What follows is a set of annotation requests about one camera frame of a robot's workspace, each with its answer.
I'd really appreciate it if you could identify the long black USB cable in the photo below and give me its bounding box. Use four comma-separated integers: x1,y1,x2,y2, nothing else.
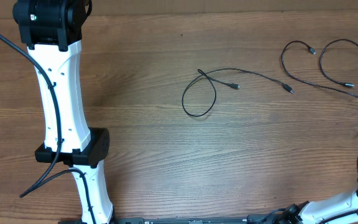
280,40,358,105

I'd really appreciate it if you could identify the black cable with barrel plug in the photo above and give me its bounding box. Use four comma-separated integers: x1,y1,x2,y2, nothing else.
318,38,358,88

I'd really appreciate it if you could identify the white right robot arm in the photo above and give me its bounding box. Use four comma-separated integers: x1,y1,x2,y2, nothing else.
275,179,358,224

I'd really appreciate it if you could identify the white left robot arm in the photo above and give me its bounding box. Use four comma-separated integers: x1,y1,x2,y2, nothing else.
12,0,115,223

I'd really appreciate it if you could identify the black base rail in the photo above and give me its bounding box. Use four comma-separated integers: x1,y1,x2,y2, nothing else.
57,213,335,224

